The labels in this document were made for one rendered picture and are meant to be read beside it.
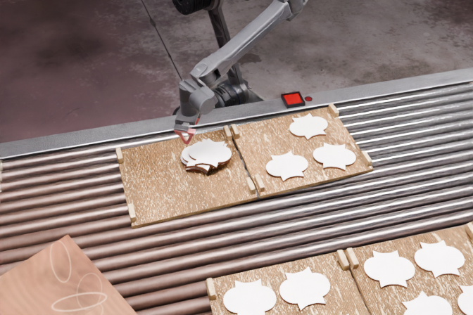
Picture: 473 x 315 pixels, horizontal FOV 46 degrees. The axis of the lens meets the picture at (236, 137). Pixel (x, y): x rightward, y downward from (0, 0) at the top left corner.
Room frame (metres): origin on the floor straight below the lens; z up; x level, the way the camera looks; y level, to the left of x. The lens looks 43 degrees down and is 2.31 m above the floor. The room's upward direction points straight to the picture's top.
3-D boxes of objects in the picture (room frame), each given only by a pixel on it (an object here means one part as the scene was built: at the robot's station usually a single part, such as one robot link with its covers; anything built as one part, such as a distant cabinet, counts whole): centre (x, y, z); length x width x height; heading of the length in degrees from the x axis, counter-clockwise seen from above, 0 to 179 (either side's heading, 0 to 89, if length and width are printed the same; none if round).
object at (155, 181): (1.30, 0.18, 0.93); 0.41 x 0.35 x 0.02; 107
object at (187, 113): (1.36, 0.15, 1.18); 0.10 x 0.07 x 0.07; 168
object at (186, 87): (1.36, 0.14, 1.24); 0.07 x 0.06 x 0.07; 40
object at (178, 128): (1.33, 0.16, 1.11); 0.07 x 0.07 x 0.09; 78
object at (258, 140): (1.43, -0.22, 0.93); 0.41 x 0.35 x 0.02; 107
